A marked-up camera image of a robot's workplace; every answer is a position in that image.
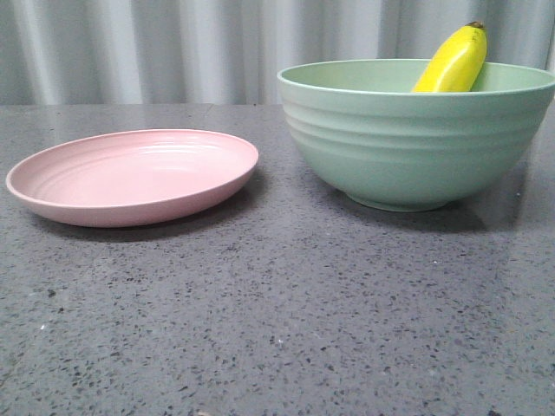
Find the white curtain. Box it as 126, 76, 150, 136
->
1, 1, 554, 105

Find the yellow banana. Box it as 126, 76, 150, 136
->
412, 21, 487, 93

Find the green bowl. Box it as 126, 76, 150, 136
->
277, 59, 554, 211

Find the pink plate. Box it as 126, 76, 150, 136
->
6, 129, 259, 228

